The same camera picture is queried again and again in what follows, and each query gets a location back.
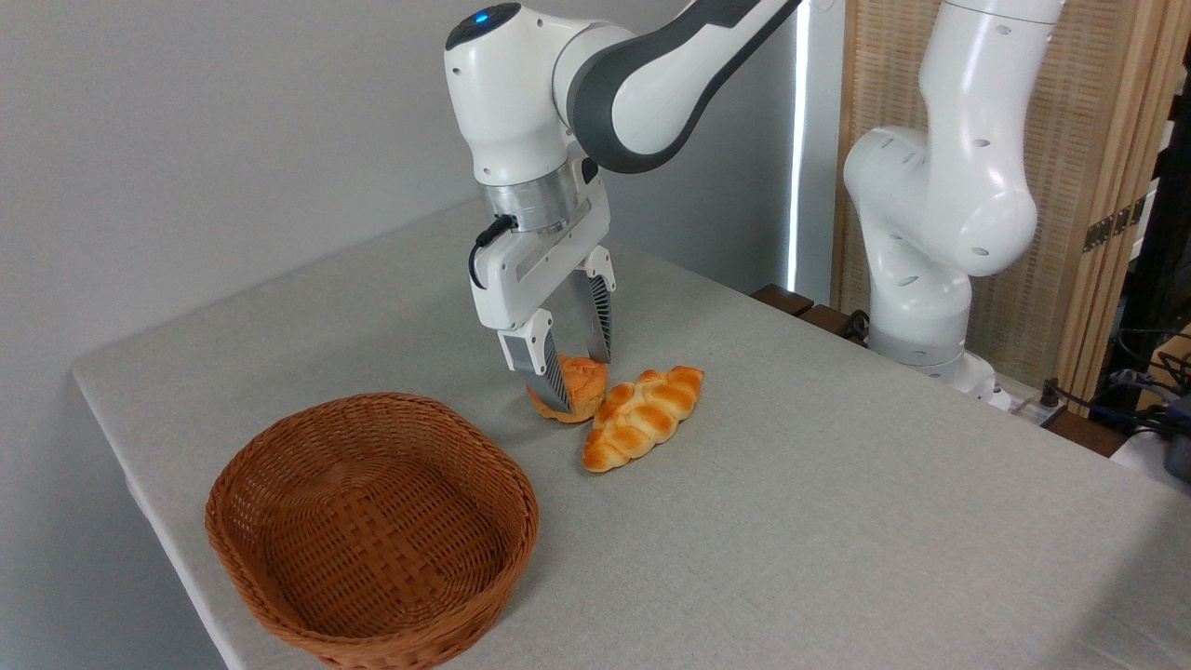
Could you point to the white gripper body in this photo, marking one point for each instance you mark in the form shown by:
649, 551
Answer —
521, 279

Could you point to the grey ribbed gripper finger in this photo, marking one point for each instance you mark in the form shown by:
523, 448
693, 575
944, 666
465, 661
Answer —
540, 358
602, 307

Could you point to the round knotted bread roll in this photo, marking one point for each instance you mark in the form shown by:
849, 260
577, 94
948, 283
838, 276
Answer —
586, 383

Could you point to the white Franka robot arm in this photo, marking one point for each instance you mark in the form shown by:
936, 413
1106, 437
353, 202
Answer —
521, 93

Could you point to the long braided bread loaf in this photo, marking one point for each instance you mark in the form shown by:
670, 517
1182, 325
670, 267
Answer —
642, 419

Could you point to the brown wicker basket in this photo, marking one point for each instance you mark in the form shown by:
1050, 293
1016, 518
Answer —
372, 540

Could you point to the dark wooden slats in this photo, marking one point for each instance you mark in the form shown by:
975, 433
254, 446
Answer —
786, 300

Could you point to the grey tablecloth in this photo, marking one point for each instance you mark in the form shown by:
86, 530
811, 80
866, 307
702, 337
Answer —
837, 540

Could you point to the black screen hinge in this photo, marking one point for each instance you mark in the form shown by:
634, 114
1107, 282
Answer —
1112, 226

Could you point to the bamboo folding screen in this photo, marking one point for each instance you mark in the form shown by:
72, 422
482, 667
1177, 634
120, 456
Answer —
1089, 112

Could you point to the black stand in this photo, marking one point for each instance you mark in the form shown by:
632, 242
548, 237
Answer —
1158, 261

